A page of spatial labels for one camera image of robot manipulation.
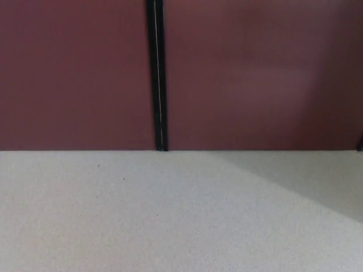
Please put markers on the black door edge strip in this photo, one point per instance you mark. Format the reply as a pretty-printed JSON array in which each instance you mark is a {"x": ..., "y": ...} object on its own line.
[
  {"x": 161, "y": 71},
  {"x": 153, "y": 56}
]

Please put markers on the maroon door leaf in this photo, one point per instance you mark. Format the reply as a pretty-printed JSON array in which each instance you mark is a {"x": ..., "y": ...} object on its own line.
[
  {"x": 71, "y": 73},
  {"x": 255, "y": 73}
]

